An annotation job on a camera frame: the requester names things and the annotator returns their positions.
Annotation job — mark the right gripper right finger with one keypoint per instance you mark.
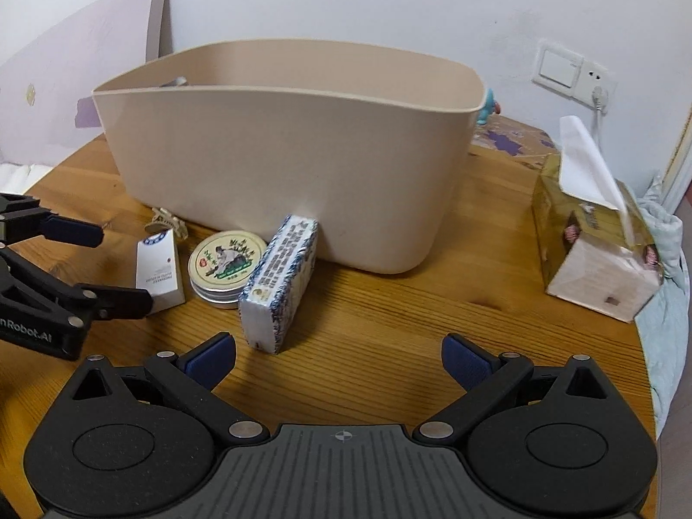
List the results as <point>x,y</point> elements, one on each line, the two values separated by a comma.
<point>490,382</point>

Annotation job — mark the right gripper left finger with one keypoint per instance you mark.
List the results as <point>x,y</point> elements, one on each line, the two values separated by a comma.
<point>188,380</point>

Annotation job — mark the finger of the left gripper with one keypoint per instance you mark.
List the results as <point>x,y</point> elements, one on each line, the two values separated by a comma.
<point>97,302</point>
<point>23,218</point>

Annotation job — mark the small white box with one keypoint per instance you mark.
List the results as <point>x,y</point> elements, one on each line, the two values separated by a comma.
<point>158,272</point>

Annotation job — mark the blue white patterned box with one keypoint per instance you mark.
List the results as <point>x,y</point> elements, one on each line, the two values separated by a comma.
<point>276,286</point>

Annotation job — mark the round metal tin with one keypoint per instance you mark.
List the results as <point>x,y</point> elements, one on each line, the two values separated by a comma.
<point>221,264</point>

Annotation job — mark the grey hair clip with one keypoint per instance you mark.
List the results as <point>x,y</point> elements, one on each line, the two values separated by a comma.
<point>163,221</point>

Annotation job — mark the purple white headboard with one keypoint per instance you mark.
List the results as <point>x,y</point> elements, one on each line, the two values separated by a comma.
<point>47,110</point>

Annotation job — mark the gold tissue box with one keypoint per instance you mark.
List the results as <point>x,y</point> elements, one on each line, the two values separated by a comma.
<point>595,247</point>

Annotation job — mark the light blue blanket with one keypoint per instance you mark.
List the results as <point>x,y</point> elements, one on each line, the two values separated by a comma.
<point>663,324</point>

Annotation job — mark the beige plastic storage bin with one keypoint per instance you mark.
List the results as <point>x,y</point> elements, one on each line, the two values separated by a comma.
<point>366,140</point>

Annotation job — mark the blue cartoon figurine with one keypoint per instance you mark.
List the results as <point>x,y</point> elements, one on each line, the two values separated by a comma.
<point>490,107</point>

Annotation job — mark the white wall switch socket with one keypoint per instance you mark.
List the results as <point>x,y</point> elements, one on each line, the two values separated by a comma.
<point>573,76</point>

